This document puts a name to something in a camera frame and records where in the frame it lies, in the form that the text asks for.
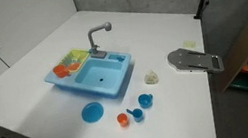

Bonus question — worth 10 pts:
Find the orange cup with handle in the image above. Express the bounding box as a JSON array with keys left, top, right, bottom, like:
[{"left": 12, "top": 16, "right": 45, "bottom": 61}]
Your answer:
[{"left": 52, "top": 63, "right": 72, "bottom": 81}]

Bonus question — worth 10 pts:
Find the grey metal mounting plate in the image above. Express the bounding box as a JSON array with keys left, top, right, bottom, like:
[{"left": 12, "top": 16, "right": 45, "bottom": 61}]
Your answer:
[{"left": 165, "top": 41, "right": 226, "bottom": 82}]

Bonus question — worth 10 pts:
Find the crumpled white paper wad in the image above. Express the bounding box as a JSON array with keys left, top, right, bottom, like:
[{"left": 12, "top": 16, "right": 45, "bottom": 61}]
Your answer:
[{"left": 142, "top": 68, "right": 161, "bottom": 87}]

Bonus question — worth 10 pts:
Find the small orange cup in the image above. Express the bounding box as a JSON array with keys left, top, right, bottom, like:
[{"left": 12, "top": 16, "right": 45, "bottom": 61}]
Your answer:
[{"left": 115, "top": 111, "right": 130, "bottom": 129}]

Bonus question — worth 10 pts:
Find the blue toy plate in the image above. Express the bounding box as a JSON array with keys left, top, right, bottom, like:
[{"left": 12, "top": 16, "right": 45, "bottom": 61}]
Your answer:
[{"left": 79, "top": 99, "right": 107, "bottom": 125}]

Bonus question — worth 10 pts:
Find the light blue toy sink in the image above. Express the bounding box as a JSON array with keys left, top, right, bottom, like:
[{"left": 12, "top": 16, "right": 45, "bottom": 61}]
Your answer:
[{"left": 39, "top": 39, "right": 138, "bottom": 110}]

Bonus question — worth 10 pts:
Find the blue cup with handle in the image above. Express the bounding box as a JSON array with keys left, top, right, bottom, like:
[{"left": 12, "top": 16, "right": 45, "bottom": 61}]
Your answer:
[{"left": 137, "top": 92, "right": 156, "bottom": 111}]

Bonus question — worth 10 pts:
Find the pale yellow sticker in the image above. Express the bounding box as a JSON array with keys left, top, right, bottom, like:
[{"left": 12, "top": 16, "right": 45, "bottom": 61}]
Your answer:
[{"left": 181, "top": 38, "right": 197, "bottom": 50}]

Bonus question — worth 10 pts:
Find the yellow-green dish drying rack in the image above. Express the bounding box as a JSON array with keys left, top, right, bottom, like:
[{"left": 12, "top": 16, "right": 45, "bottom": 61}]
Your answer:
[{"left": 53, "top": 46, "right": 93, "bottom": 74}]

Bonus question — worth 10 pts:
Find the grey toy faucet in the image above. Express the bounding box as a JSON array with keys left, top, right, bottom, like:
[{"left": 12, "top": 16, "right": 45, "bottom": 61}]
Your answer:
[{"left": 85, "top": 21, "right": 118, "bottom": 60}]

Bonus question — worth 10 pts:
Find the small blue handled cup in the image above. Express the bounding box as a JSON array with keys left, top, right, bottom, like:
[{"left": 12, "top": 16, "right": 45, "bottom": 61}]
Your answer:
[{"left": 126, "top": 105, "right": 146, "bottom": 125}]

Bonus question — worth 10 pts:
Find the orange toy plate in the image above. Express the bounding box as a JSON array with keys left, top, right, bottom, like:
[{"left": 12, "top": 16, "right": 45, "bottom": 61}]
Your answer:
[{"left": 66, "top": 61, "right": 84, "bottom": 73}]

